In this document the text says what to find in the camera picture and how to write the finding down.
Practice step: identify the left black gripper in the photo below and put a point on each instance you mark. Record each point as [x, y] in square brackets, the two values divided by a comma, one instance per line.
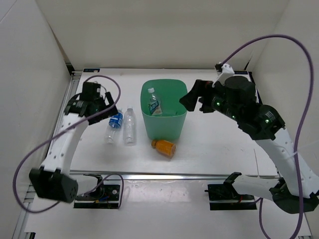
[106, 114]

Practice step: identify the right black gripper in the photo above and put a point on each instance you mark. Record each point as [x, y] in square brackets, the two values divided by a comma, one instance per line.
[204, 89]

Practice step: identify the blue label plastic bottle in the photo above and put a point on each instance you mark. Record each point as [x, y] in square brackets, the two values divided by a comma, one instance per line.
[114, 127]

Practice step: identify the white orange label bottle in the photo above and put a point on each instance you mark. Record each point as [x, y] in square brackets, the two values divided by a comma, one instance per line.
[154, 103]

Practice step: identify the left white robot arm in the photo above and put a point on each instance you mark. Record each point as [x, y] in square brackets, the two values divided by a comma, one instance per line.
[51, 180]

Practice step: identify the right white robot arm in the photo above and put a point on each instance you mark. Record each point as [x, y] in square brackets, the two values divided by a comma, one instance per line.
[236, 99]

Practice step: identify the green plastic bin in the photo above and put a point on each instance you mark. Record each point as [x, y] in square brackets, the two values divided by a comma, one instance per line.
[167, 126]

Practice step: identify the clear plastic bottle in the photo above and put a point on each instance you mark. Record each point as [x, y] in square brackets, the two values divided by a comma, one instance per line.
[129, 127]

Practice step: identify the orange plastic bottle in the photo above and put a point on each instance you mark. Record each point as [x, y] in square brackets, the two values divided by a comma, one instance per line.
[164, 147]

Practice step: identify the aluminium left rail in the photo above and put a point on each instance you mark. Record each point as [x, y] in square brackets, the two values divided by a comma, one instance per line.
[73, 85]

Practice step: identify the aluminium rail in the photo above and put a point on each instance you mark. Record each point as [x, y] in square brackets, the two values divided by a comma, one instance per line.
[154, 176]
[73, 85]

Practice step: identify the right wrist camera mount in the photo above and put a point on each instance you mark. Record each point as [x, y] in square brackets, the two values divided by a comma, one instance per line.
[224, 71]

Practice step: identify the aluminium front rail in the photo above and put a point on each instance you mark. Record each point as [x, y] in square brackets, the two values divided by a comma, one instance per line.
[154, 176]

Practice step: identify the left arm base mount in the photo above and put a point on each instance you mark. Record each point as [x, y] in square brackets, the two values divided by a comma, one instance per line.
[107, 194]

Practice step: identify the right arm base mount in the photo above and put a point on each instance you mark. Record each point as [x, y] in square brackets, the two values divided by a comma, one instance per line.
[223, 197]

